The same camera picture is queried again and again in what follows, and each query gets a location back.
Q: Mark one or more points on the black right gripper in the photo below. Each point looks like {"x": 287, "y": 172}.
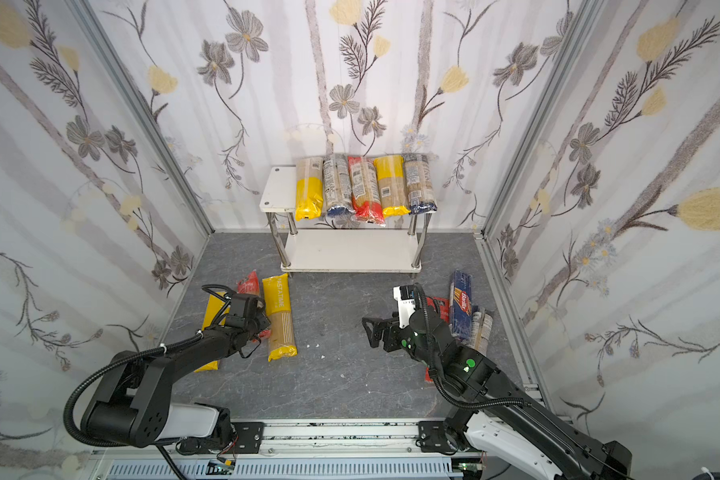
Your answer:
{"x": 390, "y": 333}

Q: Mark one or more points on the red clear spaghetti bag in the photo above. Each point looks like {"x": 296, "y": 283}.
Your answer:
{"x": 250, "y": 285}

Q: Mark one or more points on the yellow Pastatime spaghetti bag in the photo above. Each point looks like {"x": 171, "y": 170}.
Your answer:
{"x": 278, "y": 310}

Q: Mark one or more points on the dark blue Barilla pasta box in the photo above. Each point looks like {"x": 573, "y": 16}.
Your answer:
{"x": 460, "y": 306}

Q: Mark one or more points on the red spaghetti bag with label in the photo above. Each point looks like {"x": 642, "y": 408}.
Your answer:
{"x": 365, "y": 192}

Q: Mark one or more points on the dark blue clear spaghetti bag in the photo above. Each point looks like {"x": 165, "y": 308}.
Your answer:
{"x": 420, "y": 191}

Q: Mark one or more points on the clear spaghetti bag blue end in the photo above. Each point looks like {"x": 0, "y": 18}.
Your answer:
{"x": 337, "y": 187}

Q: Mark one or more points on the brown and yellow spaghetti pack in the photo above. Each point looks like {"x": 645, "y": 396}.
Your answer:
{"x": 309, "y": 188}

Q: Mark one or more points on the yellow-end spaghetti bag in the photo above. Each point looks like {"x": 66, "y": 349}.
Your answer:
{"x": 392, "y": 185}

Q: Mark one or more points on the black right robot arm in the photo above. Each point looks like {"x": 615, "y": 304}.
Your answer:
{"x": 490, "y": 413}

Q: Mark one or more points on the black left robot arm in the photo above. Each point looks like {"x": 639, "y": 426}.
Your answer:
{"x": 128, "y": 402}

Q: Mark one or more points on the white two-tier shelf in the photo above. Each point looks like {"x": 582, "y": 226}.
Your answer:
{"x": 375, "y": 250}

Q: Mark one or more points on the yellow spaghetti bag far left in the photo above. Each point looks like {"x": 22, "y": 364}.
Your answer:
{"x": 214, "y": 305}

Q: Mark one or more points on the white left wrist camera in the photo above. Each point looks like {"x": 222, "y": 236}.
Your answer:
{"x": 247, "y": 306}

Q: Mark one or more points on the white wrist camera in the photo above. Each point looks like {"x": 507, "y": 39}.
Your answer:
{"x": 406, "y": 304}
{"x": 247, "y": 306}

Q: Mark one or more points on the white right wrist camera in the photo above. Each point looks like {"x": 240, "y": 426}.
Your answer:
{"x": 406, "y": 304}

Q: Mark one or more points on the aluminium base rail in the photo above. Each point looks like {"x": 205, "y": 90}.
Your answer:
{"x": 336, "y": 435}

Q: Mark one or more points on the white slotted cable duct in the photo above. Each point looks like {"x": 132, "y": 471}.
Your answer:
{"x": 326, "y": 468}

